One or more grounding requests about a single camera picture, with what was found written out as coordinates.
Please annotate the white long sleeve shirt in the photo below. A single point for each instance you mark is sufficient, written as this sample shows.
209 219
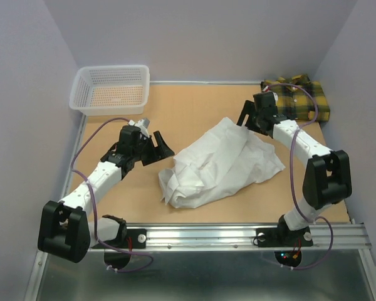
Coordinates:
224 160

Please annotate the aluminium mounting rail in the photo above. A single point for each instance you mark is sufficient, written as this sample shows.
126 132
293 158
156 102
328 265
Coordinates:
188 237

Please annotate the white perforated plastic basket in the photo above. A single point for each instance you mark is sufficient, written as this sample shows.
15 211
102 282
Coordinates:
110 90

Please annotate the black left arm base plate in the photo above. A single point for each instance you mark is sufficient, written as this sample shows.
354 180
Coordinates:
134 239

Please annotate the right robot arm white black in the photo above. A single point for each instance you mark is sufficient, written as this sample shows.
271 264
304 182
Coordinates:
327 178

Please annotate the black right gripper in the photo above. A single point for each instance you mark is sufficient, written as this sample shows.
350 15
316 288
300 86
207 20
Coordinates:
248 108

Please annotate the yellow plaid folded shirt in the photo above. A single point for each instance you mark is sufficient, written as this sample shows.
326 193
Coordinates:
294 103

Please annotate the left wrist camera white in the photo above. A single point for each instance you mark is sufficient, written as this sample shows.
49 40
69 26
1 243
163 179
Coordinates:
142 124

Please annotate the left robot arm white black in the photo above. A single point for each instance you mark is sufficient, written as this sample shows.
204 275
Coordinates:
64 230

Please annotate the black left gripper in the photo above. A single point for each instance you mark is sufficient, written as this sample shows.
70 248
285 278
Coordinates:
159 153

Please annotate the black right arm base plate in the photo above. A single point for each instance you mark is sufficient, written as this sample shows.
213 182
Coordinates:
273 237

